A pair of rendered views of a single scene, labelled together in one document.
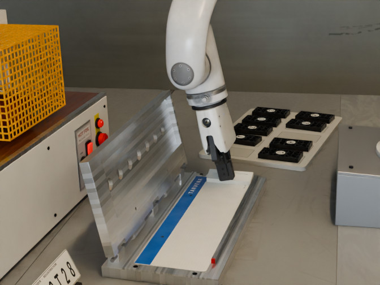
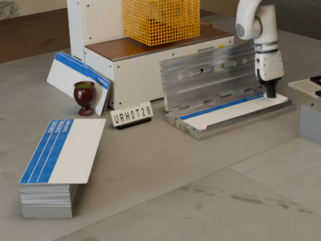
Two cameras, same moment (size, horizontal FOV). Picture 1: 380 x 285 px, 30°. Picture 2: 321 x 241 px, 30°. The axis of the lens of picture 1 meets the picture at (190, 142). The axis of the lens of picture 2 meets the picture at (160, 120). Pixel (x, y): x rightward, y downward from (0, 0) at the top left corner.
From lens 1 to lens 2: 1.18 m
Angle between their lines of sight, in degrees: 38
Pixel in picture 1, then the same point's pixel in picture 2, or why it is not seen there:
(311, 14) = not seen: outside the picture
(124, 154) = (198, 65)
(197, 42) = (247, 14)
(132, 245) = (187, 111)
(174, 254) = (197, 120)
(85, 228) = not seen: hidden behind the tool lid
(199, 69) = (247, 29)
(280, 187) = not seen: hidden behind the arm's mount
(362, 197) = (311, 123)
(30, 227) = (152, 89)
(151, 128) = (232, 57)
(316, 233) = (282, 136)
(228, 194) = (263, 105)
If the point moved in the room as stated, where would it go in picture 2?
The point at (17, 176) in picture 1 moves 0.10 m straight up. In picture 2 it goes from (146, 62) to (145, 36)
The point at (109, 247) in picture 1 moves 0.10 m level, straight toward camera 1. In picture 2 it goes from (166, 105) to (150, 115)
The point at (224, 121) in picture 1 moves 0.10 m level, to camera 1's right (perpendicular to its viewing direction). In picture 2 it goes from (270, 62) to (295, 68)
